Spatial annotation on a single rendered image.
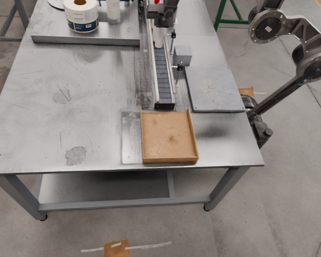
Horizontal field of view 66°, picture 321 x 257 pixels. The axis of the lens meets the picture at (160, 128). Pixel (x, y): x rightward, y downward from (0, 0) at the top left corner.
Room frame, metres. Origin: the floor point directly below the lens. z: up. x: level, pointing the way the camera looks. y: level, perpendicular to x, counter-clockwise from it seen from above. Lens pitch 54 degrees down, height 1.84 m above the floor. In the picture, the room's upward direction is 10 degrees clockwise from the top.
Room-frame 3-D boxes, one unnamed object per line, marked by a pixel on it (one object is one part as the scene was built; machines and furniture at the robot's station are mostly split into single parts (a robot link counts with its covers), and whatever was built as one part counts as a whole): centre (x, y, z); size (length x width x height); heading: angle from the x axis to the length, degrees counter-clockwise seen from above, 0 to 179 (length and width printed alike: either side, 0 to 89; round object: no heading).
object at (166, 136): (0.71, -0.04, 0.85); 0.30 x 0.26 x 0.04; 13
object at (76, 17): (1.45, 0.63, 0.95); 0.20 x 0.20 x 0.14
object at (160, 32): (1.35, 0.11, 0.98); 0.05 x 0.05 x 0.20
